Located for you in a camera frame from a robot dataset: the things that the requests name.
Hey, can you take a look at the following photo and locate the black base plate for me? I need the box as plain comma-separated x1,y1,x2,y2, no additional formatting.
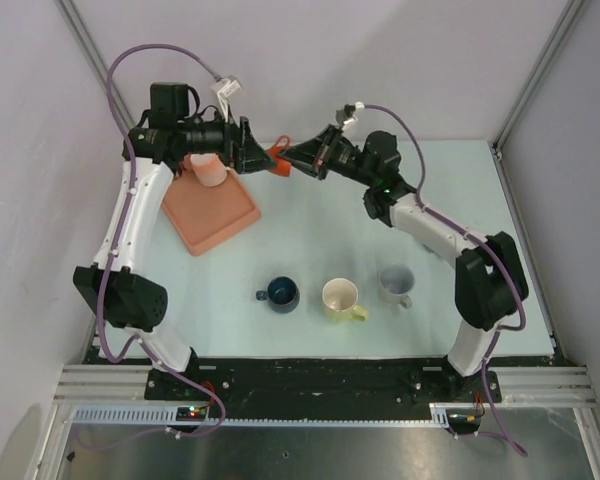
144,358,502,420

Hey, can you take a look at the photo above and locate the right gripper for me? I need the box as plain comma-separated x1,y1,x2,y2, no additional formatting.
280,124,378,187

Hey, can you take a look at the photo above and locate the small orange mug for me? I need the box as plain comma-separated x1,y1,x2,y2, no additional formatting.
267,135,292,177

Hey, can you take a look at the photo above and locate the aluminium frame rail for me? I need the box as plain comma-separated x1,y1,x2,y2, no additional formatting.
53,365,597,408

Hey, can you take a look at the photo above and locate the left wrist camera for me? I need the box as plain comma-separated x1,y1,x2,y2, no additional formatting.
211,75,243,122

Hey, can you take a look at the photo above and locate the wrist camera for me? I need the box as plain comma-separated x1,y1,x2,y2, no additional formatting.
211,75,243,122
335,102,365,131

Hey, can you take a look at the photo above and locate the salmon plastic tray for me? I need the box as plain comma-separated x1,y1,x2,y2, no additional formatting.
162,155,261,256

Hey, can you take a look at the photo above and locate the pale yellow mug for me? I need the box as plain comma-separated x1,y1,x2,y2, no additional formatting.
321,278,369,323

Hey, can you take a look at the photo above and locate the dark blue striped mug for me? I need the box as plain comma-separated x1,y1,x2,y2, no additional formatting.
255,276,300,314

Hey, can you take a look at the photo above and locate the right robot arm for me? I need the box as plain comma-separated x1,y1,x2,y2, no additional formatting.
279,126,529,401

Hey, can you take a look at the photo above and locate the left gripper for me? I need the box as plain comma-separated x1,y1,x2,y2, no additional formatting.
177,103,276,174

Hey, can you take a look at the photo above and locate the light grey footed mug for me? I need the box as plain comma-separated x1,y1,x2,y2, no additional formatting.
378,264,415,309

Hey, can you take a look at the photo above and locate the grey cable duct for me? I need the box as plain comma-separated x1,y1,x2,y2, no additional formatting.
73,405,449,428

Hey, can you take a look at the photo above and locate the large pink mug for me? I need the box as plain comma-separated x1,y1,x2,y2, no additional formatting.
186,153,228,188

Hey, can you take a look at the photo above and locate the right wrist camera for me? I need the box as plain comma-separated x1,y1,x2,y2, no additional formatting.
335,102,365,131

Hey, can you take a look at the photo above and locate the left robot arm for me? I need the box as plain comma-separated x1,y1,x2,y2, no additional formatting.
73,77,277,399

